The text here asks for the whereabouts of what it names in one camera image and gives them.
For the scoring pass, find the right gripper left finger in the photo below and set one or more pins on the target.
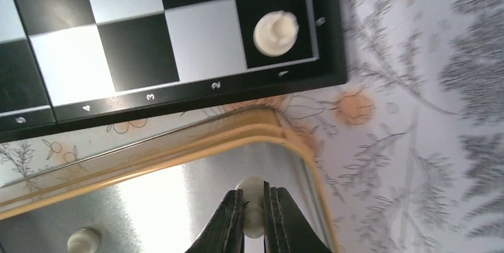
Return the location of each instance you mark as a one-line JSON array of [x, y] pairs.
[[224, 233]]

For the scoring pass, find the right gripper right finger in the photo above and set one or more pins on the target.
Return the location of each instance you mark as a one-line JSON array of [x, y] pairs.
[[285, 227]]

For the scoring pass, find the white pawn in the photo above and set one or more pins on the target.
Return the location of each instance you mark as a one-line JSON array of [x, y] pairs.
[[253, 202]]

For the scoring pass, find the white rook chess piece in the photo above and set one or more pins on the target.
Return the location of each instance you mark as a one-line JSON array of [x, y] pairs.
[[276, 33]]

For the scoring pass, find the black white chess board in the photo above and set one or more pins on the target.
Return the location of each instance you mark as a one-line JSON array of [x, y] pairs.
[[74, 64]]

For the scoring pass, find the yellow metal tin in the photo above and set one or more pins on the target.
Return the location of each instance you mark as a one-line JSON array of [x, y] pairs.
[[158, 194]]

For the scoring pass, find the floral table mat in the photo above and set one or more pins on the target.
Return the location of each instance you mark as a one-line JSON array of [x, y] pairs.
[[409, 149]]

